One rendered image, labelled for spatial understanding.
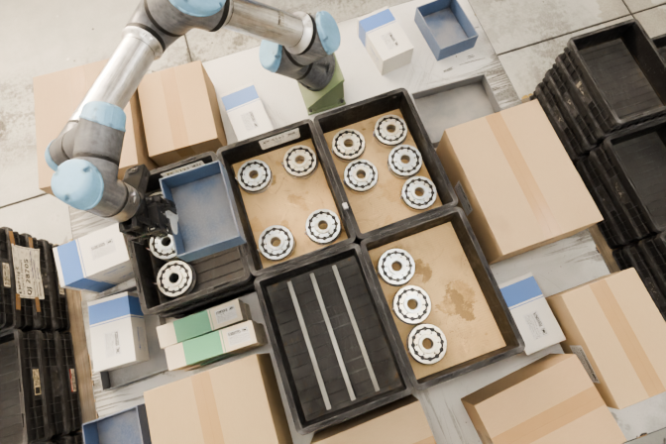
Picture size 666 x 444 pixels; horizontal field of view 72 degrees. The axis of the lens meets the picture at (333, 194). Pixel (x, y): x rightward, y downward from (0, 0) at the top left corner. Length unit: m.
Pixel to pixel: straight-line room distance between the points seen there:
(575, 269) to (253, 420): 1.04
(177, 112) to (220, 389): 0.84
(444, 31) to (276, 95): 0.67
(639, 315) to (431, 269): 0.55
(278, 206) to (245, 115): 0.36
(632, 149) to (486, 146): 0.94
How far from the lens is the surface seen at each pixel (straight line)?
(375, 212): 1.36
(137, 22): 1.17
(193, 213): 1.18
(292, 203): 1.38
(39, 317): 2.16
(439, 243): 1.36
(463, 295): 1.35
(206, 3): 1.07
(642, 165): 2.22
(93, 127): 0.89
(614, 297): 1.46
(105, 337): 1.52
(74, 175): 0.84
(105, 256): 1.46
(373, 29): 1.72
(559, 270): 1.59
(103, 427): 1.54
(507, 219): 1.35
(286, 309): 1.32
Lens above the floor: 2.14
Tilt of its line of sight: 71 degrees down
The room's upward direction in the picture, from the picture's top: 8 degrees counter-clockwise
